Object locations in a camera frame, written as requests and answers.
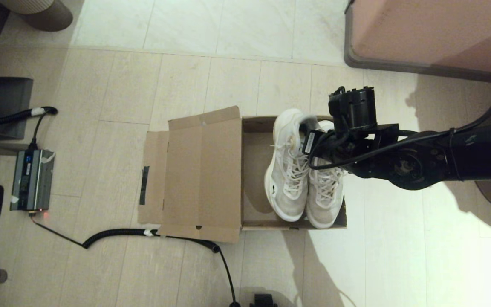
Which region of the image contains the white lace-up sneaker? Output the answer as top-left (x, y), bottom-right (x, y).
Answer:
top-left (305, 120), bottom-right (346, 229)
top-left (264, 108), bottom-right (318, 222)

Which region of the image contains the brown cardboard shoe box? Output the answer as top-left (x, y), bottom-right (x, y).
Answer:
top-left (137, 106), bottom-right (347, 243)

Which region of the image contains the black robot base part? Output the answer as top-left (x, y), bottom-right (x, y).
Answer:
top-left (249, 293), bottom-right (278, 307)

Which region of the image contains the dark square furniture base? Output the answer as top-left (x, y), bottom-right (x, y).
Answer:
top-left (0, 78), bottom-right (34, 141)

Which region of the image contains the grey metal power unit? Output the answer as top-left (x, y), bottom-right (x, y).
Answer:
top-left (9, 149), bottom-right (56, 212)

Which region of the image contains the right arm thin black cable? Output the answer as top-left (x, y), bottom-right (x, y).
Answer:
top-left (307, 85), bottom-right (491, 170)

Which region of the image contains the long black corrugated floor cable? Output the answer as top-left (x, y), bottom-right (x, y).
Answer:
top-left (30, 214), bottom-right (242, 307)

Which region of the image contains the black corrugated cable white tape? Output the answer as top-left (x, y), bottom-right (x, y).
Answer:
top-left (0, 107), bottom-right (58, 150)

